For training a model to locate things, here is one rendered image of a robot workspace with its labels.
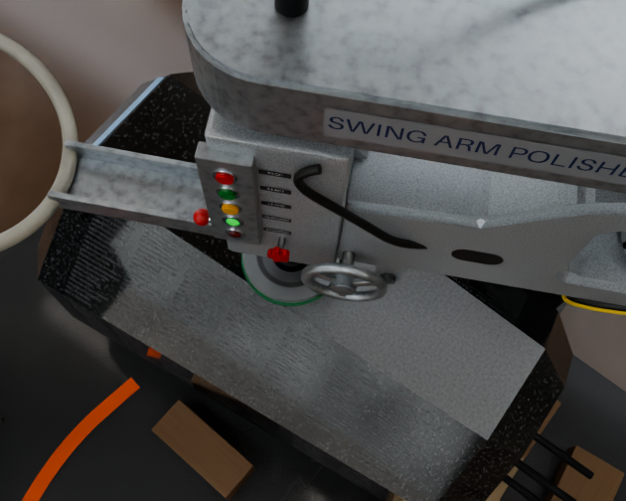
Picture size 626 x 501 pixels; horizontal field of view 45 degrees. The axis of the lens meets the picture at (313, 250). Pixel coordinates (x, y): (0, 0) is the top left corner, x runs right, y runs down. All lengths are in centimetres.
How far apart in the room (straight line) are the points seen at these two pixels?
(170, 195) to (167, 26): 166
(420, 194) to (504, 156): 24
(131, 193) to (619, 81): 93
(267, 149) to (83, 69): 208
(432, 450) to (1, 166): 187
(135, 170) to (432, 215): 64
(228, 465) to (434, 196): 135
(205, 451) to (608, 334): 137
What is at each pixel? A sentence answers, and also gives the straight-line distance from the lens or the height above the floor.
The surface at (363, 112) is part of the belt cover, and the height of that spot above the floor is 166.
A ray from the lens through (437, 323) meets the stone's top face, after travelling 168.
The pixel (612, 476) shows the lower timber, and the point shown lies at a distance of 252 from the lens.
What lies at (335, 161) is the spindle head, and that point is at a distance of 100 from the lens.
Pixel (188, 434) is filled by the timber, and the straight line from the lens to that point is 232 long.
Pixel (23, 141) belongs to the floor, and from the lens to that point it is 294.
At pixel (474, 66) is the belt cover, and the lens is 91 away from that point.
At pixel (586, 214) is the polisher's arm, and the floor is 149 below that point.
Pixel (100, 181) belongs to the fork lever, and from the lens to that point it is 154.
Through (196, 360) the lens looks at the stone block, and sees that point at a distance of 184.
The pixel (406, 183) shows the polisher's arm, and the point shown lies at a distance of 116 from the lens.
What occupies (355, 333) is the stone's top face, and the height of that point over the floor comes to 82.
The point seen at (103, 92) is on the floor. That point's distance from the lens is 296.
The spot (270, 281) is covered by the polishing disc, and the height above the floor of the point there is 88.
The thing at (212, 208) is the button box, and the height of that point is 135.
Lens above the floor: 241
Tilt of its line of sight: 69 degrees down
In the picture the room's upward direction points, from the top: 4 degrees clockwise
